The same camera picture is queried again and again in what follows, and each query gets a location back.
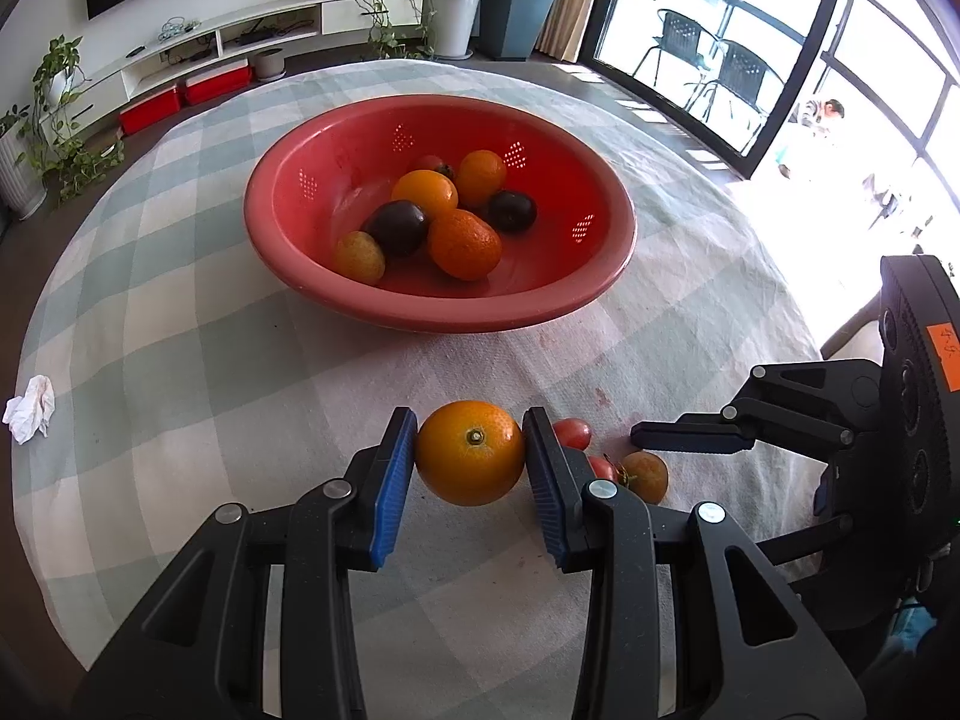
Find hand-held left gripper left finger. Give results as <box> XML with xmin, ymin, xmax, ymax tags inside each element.
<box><xmin>71</xmin><ymin>406</ymin><xmax>419</xmax><ymax>720</ymax></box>

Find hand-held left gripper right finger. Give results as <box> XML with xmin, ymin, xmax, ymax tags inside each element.
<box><xmin>521</xmin><ymin>406</ymin><xmax>867</xmax><ymax>720</ymax></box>

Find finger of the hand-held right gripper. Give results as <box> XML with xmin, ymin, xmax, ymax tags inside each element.
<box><xmin>754</xmin><ymin>465</ymin><xmax>852</xmax><ymax>578</ymax></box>
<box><xmin>630</xmin><ymin>358</ymin><xmax>884</xmax><ymax>457</ymax></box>

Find small brown round fruit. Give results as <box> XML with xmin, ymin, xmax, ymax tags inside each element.
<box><xmin>332</xmin><ymin>231</ymin><xmax>387</xmax><ymax>286</ymax></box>
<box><xmin>621</xmin><ymin>451</ymin><xmax>670</xmax><ymax>505</ymax></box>

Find smooth orange with stem dot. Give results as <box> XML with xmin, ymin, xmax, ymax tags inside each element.
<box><xmin>415</xmin><ymin>400</ymin><xmax>526</xmax><ymax>507</ymax></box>

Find deep orange rough-skinned orange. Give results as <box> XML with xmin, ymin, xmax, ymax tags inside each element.
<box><xmin>427</xmin><ymin>208</ymin><xmax>502</xmax><ymax>282</ymax></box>

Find dark purple passion fruit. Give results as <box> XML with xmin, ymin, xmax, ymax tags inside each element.
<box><xmin>486</xmin><ymin>190</ymin><xmax>539</xmax><ymax>233</ymax></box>
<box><xmin>362</xmin><ymin>199</ymin><xmax>432</xmax><ymax>257</ymax></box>

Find large yellow-orange orange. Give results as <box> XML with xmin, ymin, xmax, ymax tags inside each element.
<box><xmin>391</xmin><ymin>169</ymin><xmax>460</xmax><ymax>222</ymax></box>

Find small mandarin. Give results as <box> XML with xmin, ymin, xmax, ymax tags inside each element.
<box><xmin>455</xmin><ymin>150</ymin><xmax>508</xmax><ymax>209</ymax></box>

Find red plastic colander basin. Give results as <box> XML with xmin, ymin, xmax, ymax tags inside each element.
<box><xmin>242</xmin><ymin>95</ymin><xmax>637</xmax><ymax>335</ymax></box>

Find checkered tablecloth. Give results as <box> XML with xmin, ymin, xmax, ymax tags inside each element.
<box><xmin>11</xmin><ymin>60</ymin><xmax>826</xmax><ymax>698</ymax></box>

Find black balcony chair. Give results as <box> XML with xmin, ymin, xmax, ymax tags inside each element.
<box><xmin>686</xmin><ymin>41</ymin><xmax>788</xmax><ymax>155</ymax></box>
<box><xmin>634</xmin><ymin>7</ymin><xmax>725</xmax><ymax>91</ymax></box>

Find black-framed glass door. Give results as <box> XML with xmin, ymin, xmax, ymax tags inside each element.
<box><xmin>577</xmin><ymin>0</ymin><xmax>960</xmax><ymax>256</ymax></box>

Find crumpled white tissue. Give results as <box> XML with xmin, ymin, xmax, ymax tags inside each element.
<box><xmin>2</xmin><ymin>375</ymin><xmax>57</xmax><ymax>445</ymax></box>

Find red storage box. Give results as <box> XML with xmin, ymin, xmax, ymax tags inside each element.
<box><xmin>184</xmin><ymin>64</ymin><xmax>252</xmax><ymax>106</ymax></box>
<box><xmin>118</xmin><ymin>86</ymin><xmax>183</xmax><ymax>136</ymax></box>

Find sword-leaf plant in blue-grey pot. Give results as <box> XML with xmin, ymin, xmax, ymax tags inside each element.
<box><xmin>478</xmin><ymin>0</ymin><xmax>563</xmax><ymax>61</ymax></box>

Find white television cabinet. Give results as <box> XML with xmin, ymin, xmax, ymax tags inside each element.
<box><xmin>71</xmin><ymin>0</ymin><xmax>428</xmax><ymax>121</ymax></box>

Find plant in white ribbed pot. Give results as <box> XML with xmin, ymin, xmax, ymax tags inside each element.
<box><xmin>0</xmin><ymin>105</ymin><xmax>50</xmax><ymax>222</ymax></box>

